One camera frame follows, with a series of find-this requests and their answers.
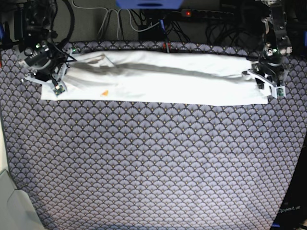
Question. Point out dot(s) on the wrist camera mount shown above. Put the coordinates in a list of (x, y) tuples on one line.
[(264, 84), (57, 87)]

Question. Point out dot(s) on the white printed T-shirt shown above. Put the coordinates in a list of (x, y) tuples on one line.
[(157, 77)]

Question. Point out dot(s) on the red clamp on table edge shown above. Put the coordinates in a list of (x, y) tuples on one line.
[(167, 47)]

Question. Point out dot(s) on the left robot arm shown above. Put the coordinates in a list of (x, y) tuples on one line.
[(266, 20)]

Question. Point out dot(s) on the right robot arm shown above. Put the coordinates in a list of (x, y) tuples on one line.
[(37, 23)]

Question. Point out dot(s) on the black power strip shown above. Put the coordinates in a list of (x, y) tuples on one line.
[(205, 14)]

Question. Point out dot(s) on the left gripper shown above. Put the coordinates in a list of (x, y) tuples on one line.
[(271, 68)]

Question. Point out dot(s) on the patterned purple table cloth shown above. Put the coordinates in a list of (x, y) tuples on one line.
[(89, 165)]

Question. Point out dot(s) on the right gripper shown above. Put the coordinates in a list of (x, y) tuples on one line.
[(45, 60)]

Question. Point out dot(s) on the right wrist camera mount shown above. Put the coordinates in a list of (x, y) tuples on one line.
[(57, 87)]

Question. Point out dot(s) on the grey plastic bin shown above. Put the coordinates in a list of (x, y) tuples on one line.
[(16, 209)]

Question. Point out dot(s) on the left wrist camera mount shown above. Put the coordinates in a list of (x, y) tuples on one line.
[(264, 84)]

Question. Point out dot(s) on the blue box at top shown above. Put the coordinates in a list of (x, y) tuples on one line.
[(149, 4)]

